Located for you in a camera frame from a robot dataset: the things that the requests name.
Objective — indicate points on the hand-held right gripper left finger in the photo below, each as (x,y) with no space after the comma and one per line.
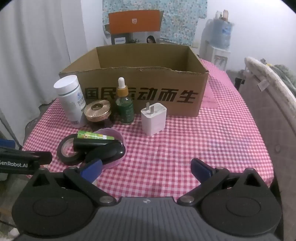
(92,169)

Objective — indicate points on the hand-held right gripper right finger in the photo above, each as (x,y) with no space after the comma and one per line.
(201,170)

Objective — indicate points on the pink round container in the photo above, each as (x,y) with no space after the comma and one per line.
(115,163)

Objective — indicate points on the black tape roll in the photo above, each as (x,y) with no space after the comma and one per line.
(69,161)

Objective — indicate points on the black cylindrical tube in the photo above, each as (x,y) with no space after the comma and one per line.
(87,143)

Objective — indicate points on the green lip balm tube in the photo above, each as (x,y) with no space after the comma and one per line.
(92,135)

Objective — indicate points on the gold lid jar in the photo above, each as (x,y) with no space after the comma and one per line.
(97,107)

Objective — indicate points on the green dropper bottle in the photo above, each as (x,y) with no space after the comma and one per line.
(124,109)

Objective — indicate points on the white charger plug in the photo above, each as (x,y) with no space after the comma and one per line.
(153,120)

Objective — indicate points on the white supplement bottle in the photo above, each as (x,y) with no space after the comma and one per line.
(69,102)

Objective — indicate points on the brown cardboard box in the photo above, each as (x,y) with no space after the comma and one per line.
(161,81)

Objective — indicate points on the pink checked tablecloth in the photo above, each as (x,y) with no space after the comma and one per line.
(173,150)

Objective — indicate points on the white curtain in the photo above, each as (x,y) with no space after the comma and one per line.
(34,58)

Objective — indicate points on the white water dispenser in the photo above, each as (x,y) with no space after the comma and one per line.
(217,55)

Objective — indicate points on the grey-green blanket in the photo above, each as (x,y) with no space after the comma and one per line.
(285,74)

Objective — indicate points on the blue water bottle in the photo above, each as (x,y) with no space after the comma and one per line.
(222,32)

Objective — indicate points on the blue floral cloth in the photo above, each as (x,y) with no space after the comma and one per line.
(180,20)

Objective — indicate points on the printed carton with orange flap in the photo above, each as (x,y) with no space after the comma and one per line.
(129,22)

